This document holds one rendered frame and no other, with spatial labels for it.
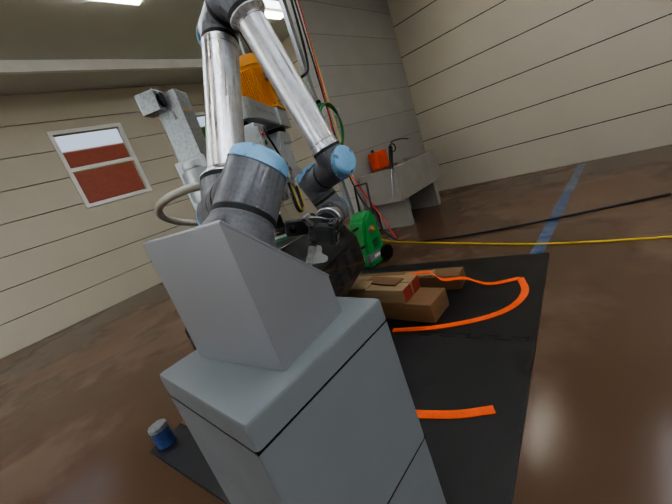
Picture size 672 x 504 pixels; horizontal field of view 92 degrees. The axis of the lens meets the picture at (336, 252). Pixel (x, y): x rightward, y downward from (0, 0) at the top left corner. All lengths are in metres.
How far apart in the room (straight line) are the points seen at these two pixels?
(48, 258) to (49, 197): 1.09
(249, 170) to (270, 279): 0.27
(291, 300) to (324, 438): 0.27
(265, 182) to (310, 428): 0.51
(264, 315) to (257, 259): 0.10
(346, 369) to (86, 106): 8.02
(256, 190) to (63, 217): 7.13
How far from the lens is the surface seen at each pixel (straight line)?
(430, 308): 2.20
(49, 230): 7.74
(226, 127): 1.03
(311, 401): 0.66
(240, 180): 0.75
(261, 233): 0.70
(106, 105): 8.51
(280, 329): 0.64
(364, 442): 0.81
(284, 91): 1.06
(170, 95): 2.93
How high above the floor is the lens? 1.18
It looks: 15 degrees down
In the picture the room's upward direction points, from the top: 19 degrees counter-clockwise
